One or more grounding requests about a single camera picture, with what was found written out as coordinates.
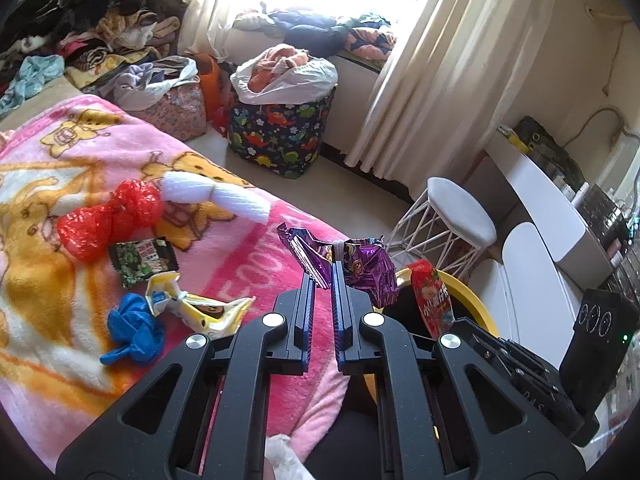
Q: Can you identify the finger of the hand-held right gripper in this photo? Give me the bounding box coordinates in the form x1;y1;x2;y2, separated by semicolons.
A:
449;319;557;397

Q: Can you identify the orange fleece cloth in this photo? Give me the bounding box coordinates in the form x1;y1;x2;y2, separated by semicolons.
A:
248;45;313;93

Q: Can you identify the grey hose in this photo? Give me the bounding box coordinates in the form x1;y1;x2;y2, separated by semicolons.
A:
562;105;640;151

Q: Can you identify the wall cable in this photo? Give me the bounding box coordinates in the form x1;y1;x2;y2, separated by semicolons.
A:
585;5;626;96

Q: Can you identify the red plastic bag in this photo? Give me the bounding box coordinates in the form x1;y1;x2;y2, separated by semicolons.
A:
56;178;163;262

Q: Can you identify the person's black trouser leg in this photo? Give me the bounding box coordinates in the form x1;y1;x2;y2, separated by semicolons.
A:
305;375;382;480

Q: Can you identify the yellow box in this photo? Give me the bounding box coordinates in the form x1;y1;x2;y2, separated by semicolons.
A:
497;127;531;153

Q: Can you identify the cream curtain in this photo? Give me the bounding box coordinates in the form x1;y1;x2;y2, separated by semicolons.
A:
180;0;236;61
345;0;566;201

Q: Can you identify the white furry cloth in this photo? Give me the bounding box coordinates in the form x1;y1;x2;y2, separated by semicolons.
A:
264;434;308;480

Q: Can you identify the white wire stool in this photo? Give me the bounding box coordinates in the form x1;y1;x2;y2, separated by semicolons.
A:
387;176;498;281

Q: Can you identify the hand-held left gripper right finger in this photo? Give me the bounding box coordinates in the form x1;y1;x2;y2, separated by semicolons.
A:
331;260;586;480

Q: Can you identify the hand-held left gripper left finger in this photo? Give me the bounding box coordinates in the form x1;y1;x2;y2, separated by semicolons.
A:
55;276;318;480

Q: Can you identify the pile of windowsill clothes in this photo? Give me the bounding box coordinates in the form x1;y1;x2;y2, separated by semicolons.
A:
232;2;398;63

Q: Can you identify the floral fabric basket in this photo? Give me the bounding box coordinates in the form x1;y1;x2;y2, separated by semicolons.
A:
122;82;208;142

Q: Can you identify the large white plastic bag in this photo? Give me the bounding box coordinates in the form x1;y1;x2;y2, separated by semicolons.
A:
230;45;339;106

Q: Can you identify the yellow rimmed trash bin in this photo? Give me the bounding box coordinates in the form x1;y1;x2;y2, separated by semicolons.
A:
365;267;501;436

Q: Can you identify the blue glove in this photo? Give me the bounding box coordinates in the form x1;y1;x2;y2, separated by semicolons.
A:
100;293;166;366

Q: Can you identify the pink printed blanket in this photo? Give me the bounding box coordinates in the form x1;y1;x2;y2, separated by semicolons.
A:
0;95;351;476

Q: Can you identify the dark cosmetics organizer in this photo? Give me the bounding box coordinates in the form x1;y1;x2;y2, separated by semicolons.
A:
575;182;632;261

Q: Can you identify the camouflage bag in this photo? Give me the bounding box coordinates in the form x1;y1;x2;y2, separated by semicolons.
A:
515;116;586;186

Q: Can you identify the dinosaur print storage basket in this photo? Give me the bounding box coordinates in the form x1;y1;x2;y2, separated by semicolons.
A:
227;87;336;179

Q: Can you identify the pile of dark clothes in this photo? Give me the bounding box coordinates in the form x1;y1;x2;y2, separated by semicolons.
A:
0;0;188;91

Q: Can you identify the yellow and white wrapper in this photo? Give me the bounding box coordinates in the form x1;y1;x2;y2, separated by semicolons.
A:
145;270;257;336

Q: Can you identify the white desk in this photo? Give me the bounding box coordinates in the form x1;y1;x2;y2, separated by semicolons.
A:
482;130;601;286

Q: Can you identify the green and black snack packet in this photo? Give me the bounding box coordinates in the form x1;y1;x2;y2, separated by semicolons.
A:
108;237;179;289

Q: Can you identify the light blue cloth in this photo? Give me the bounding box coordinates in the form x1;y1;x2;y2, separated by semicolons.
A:
0;54;66;116

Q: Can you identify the white foam net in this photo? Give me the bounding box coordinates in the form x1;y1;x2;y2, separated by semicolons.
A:
159;171;271;225

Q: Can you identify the orange bag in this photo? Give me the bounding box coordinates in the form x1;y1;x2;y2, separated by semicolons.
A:
185;51;236;133

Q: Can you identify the purple snack wrapper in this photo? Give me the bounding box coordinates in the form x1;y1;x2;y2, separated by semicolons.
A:
276;222;399;307

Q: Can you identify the white chair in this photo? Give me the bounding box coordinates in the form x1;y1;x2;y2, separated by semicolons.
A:
470;221;588;356

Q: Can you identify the red strawberry snack packet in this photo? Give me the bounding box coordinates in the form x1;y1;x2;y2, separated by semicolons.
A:
406;259;457;339

